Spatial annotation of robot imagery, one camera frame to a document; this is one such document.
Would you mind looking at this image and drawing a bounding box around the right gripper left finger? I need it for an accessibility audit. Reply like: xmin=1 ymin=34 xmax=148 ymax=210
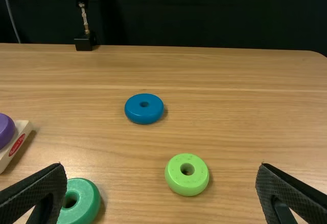
xmin=0 ymin=163 xmax=67 ymax=224

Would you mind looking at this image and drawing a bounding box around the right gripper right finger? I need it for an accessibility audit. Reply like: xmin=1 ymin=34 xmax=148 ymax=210
xmin=255 ymin=163 xmax=327 ymax=224

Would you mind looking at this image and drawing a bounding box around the wooden peg base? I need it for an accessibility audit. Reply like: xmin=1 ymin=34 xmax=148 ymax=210
xmin=0 ymin=120 xmax=35 ymax=175

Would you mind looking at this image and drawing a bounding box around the black clamp stand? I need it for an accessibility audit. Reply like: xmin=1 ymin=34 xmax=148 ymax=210
xmin=74 ymin=0 xmax=97 ymax=52

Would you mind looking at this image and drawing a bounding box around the dark green ring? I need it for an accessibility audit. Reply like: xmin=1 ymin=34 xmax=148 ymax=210
xmin=56 ymin=177 xmax=102 ymax=224

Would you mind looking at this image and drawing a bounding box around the purple ring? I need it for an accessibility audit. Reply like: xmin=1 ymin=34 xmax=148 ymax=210
xmin=0 ymin=113 xmax=16 ymax=150

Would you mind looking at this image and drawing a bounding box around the light green ring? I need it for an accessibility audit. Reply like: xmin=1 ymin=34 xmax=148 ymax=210
xmin=164 ymin=153 xmax=210 ymax=197

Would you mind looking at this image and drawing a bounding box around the dark blue ring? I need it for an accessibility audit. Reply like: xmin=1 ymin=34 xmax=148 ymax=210
xmin=124 ymin=93 xmax=165 ymax=125

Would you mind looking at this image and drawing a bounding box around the black cable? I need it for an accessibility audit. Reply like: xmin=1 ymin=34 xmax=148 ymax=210
xmin=1 ymin=0 xmax=21 ymax=43

